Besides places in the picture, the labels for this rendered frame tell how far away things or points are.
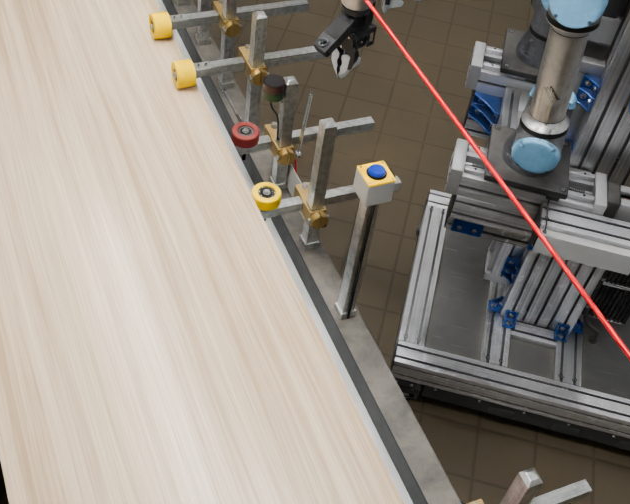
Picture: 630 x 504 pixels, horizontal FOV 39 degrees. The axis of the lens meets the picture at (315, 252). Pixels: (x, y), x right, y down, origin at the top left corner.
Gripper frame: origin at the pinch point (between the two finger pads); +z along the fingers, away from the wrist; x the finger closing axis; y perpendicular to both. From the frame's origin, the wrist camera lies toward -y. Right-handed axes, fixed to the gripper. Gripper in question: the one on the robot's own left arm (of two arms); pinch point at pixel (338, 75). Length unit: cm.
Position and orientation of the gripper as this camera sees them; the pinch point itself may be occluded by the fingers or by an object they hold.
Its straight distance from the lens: 228.0
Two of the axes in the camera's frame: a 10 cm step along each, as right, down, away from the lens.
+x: -6.9, -5.9, 4.2
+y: 7.2, -4.6, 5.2
